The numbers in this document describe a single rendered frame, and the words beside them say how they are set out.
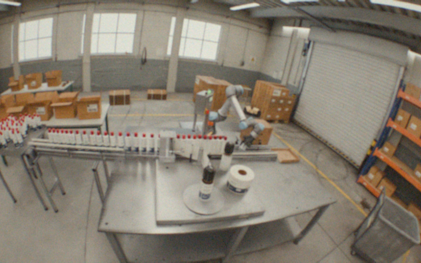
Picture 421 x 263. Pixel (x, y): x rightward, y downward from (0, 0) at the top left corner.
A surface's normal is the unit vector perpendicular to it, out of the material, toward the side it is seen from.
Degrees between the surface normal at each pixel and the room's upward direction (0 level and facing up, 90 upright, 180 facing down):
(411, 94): 91
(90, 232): 0
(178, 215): 0
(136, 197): 0
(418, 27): 90
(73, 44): 90
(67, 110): 90
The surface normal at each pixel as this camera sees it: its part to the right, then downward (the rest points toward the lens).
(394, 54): -0.92, 0.02
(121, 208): 0.16, -0.89
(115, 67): 0.35, 0.47
